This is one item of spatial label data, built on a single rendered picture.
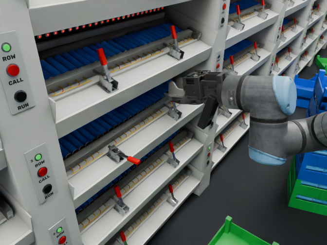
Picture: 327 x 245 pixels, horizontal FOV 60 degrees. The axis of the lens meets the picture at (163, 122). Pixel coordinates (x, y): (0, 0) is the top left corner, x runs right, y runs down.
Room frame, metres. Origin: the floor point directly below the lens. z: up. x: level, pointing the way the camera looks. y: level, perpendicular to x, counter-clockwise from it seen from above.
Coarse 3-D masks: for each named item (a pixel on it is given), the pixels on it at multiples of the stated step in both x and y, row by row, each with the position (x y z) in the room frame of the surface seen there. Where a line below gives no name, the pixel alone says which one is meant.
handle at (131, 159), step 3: (117, 150) 0.57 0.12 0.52; (117, 153) 0.57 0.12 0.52; (120, 153) 0.57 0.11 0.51; (120, 156) 0.57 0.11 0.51; (123, 156) 0.56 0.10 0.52; (126, 156) 0.56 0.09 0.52; (129, 156) 0.56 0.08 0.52; (129, 159) 0.55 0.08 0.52; (132, 159) 0.54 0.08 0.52; (135, 159) 0.54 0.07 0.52; (138, 159) 0.54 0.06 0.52; (132, 162) 0.54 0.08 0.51; (135, 162) 0.53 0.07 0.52; (138, 162) 0.53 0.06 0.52
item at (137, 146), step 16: (176, 80) 1.01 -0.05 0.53; (160, 112) 0.80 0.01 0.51; (192, 112) 0.84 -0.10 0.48; (160, 128) 0.73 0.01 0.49; (176, 128) 0.78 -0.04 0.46; (112, 144) 0.62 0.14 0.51; (128, 144) 0.64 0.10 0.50; (144, 144) 0.65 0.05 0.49; (112, 160) 0.57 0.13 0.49; (80, 176) 0.50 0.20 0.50; (96, 176) 0.51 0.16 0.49; (112, 176) 0.54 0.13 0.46; (80, 192) 0.46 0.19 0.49; (96, 192) 0.51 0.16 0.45
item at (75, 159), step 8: (160, 104) 0.81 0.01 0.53; (144, 112) 0.75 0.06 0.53; (152, 112) 0.77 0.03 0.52; (128, 120) 0.70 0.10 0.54; (136, 120) 0.71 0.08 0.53; (120, 128) 0.66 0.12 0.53; (128, 128) 0.68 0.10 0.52; (104, 136) 0.62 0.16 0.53; (112, 136) 0.63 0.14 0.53; (96, 144) 0.59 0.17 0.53; (104, 144) 0.61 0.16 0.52; (80, 152) 0.55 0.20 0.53; (88, 152) 0.56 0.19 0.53; (64, 160) 0.52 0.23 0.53; (72, 160) 0.52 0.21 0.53; (80, 160) 0.54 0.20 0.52; (80, 168) 0.52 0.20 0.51
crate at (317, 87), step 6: (318, 72) 1.05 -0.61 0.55; (324, 72) 1.03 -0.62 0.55; (318, 78) 1.02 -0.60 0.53; (324, 78) 1.04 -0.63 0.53; (318, 84) 0.99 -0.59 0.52; (324, 84) 1.04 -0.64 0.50; (318, 90) 0.96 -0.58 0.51; (324, 90) 0.88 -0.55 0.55; (318, 96) 0.93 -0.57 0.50; (324, 96) 0.86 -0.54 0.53; (318, 102) 0.91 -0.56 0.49; (324, 102) 0.86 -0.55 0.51; (324, 108) 0.86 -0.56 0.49
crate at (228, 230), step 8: (224, 224) 0.73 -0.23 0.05; (232, 224) 0.73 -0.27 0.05; (224, 232) 0.73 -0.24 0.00; (232, 232) 0.73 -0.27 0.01; (240, 232) 0.71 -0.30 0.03; (248, 232) 0.69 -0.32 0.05; (216, 240) 0.68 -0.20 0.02; (224, 240) 0.69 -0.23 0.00; (232, 240) 0.69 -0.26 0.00; (240, 240) 0.69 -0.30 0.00; (248, 240) 0.69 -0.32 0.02; (256, 240) 0.67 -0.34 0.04
